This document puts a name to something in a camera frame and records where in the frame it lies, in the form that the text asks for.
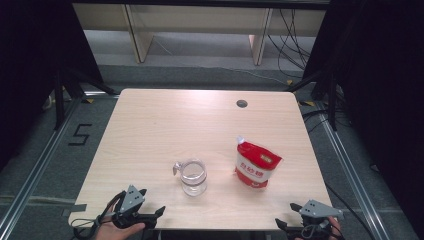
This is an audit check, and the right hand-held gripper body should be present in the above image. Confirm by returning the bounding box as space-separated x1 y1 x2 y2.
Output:
284 199 344 239

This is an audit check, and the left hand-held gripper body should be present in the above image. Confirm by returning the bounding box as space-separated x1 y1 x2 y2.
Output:
111 184 158 231

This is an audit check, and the clear glass jar with lid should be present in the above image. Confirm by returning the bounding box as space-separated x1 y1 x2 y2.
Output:
172 158 208 198

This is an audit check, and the red white sugar pouch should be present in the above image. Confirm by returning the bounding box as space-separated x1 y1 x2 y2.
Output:
234 135 284 191

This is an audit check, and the person's right hand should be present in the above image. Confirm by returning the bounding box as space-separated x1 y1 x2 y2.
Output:
294 216 342 240

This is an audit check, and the person's left hand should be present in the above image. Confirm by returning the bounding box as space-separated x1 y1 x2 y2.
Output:
94 221 146 240

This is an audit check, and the grey tape strip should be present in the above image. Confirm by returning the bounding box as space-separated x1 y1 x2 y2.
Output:
61 203 88 218

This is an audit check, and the grey floor strip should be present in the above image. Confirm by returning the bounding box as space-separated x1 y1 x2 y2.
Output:
0 194 77 207

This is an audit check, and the black metal stand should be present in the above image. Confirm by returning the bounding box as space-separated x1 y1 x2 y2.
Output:
286 71 339 132
53 68 118 131

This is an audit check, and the black curtain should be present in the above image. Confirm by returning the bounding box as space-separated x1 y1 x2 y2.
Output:
0 0 104 171
301 0 424 231

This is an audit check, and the right hand-held gripper cable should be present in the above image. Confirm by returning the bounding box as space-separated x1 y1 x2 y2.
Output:
301 224 322 239

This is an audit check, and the hand-held gripper cable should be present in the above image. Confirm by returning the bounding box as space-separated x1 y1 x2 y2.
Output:
301 224 322 239
69 191 128 240

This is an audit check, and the left hand-held gripper cable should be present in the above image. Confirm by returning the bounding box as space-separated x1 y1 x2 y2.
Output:
69 191 128 240

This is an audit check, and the long black floor cable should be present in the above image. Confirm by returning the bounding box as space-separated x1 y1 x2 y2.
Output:
326 184 378 240

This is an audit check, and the aluminium floor rail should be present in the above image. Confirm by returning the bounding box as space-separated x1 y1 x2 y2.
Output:
0 96 83 231
314 101 391 240

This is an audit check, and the thin white floor cable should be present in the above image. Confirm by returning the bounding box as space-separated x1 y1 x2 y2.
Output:
179 63 289 86

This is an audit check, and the bundle of black cables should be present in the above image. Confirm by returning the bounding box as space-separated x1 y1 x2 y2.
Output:
267 8 316 79

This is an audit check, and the black frame bar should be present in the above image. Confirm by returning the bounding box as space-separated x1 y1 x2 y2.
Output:
71 0 331 10

